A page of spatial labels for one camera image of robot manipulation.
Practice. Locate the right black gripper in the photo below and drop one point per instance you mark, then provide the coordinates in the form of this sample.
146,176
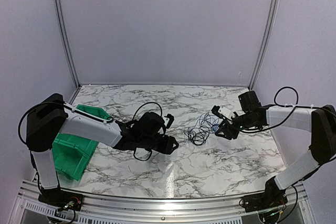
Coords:
230,133

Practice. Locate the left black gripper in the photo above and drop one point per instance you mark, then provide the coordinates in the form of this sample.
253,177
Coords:
167,145

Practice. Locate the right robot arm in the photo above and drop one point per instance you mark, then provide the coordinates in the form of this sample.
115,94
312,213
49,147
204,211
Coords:
318,121

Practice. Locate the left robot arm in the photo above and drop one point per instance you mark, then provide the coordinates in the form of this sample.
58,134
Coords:
54,116

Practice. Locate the far green storage bin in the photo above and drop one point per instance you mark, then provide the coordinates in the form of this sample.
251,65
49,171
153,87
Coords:
96,111

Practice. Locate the green storage bin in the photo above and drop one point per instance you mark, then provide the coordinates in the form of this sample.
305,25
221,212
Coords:
83,145
96,111
70,160

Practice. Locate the near green storage bin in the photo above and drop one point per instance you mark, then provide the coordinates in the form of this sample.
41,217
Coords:
70,160

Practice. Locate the middle green storage bin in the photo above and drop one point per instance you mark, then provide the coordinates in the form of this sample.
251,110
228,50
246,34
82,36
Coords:
83,145

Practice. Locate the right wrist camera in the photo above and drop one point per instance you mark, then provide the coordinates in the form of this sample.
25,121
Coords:
222,112

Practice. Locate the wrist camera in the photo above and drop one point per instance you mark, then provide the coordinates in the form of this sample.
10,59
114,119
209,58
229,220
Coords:
167,121
222,112

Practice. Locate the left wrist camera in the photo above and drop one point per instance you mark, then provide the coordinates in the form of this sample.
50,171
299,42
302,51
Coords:
167,121

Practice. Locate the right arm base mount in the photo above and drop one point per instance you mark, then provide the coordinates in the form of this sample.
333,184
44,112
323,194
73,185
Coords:
271,197

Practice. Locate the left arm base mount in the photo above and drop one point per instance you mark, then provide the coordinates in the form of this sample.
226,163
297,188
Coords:
63,200

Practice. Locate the front aluminium rail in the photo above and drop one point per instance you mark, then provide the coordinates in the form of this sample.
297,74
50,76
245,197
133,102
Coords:
112,209

